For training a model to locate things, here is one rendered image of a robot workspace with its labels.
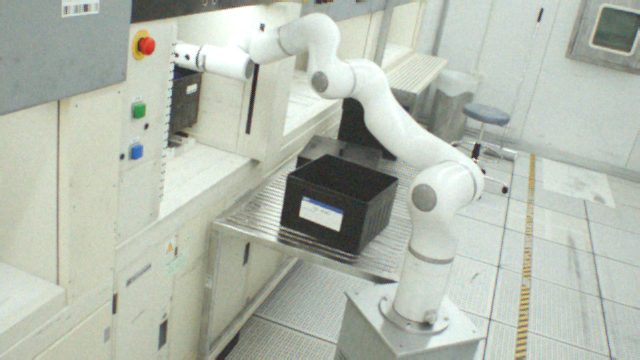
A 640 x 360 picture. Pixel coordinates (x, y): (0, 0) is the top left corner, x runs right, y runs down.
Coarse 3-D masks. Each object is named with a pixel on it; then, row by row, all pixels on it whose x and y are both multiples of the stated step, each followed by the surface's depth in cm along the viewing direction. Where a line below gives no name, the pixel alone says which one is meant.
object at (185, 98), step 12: (180, 72) 206; (192, 72) 205; (180, 84) 192; (192, 84) 200; (180, 96) 195; (192, 96) 202; (180, 108) 197; (192, 108) 204; (180, 120) 199; (192, 120) 207; (168, 132) 193; (180, 132) 207; (168, 144) 197
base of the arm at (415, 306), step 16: (416, 272) 151; (432, 272) 150; (448, 272) 153; (400, 288) 157; (416, 288) 153; (432, 288) 152; (384, 304) 161; (400, 304) 157; (416, 304) 154; (432, 304) 154; (400, 320) 155; (416, 320) 155; (432, 320) 154; (448, 320) 159
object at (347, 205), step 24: (312, 168) 205; (336, 168) 212; (360, 168) 207; (288, 192) 190; (312, 192) 186; (336, 192) 182; (360, 192) 210; (384, 192) 191; (288, 216) 193; (312, 216) 188; (336, 216) 185; (360, 216) 181; (384, 216) 200; (336, 240) 187; (360, 240) 184
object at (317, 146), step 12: (312, 144) 240; (324, 144) 242; (336, 144) 244; (348, 144) 247; (300, 156) 226; (312, 156) 227; (336, 156) 232; (348, 156) 234; (360, 156) 236; (372, 156) 239; (372, 168) 227
